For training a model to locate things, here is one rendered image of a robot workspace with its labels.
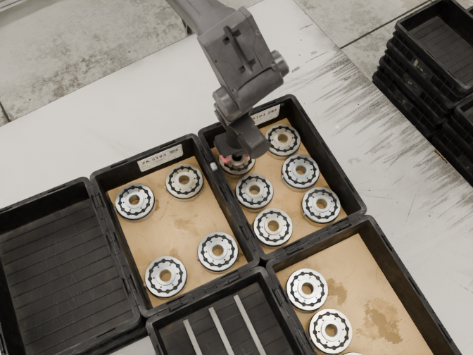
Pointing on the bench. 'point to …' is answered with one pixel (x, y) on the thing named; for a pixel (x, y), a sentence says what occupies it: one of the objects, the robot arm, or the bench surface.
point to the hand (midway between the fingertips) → (236, 157)
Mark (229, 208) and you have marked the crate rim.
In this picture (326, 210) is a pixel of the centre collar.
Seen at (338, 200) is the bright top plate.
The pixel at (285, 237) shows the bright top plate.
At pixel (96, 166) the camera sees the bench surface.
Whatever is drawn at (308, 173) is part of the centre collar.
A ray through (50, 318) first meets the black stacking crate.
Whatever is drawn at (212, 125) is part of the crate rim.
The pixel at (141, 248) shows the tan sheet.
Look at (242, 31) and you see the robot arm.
